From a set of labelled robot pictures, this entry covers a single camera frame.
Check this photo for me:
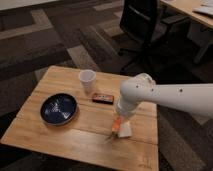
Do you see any small red black box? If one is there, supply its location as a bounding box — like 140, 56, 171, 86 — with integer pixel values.
92, 93, 114, 104

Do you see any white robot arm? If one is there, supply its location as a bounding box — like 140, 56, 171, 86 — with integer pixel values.
115, 73, 213, 118

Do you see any white paper cup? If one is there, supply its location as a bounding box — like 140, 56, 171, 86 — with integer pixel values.
79, 69, 96, 93

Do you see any black office chair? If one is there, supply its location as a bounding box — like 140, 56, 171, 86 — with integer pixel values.
118, 0, 186, 73

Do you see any white keyboard on desk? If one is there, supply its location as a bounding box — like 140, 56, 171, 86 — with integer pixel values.
193, 6, 213, 17

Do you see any light wooden desk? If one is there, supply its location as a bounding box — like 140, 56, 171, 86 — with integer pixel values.
160, 0, 213, 64

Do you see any white sponge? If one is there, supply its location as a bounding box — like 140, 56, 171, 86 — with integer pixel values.
118, 121, 132, 138

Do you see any dark blue plate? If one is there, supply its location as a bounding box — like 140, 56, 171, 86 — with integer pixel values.
40, 93, 78, 126

